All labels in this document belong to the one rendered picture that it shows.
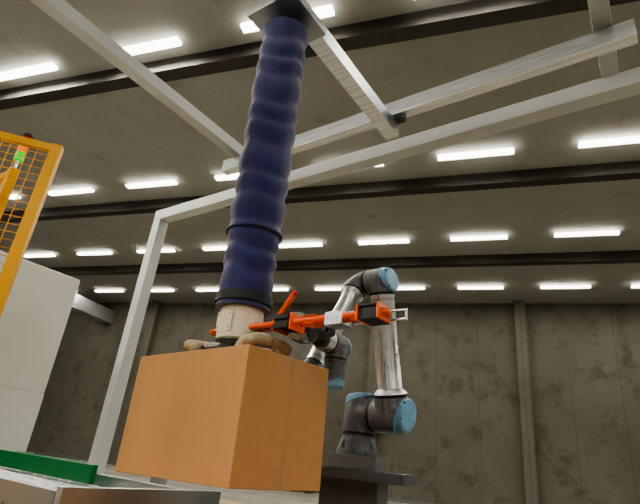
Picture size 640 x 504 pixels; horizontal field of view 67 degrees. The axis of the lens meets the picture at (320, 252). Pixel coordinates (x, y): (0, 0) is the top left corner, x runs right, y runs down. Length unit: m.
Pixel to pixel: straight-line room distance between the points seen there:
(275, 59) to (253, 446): 1.71
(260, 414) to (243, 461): 0.14
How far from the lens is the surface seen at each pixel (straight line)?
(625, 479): 15.25
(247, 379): 1.50
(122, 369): 5.31
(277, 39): 2.55
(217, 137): 4.34
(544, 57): 3.43
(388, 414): 2.21
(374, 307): 1.50
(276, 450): 1.60
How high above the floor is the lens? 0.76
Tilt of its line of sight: 24 degrees up
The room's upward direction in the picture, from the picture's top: 6 degrees clockwise
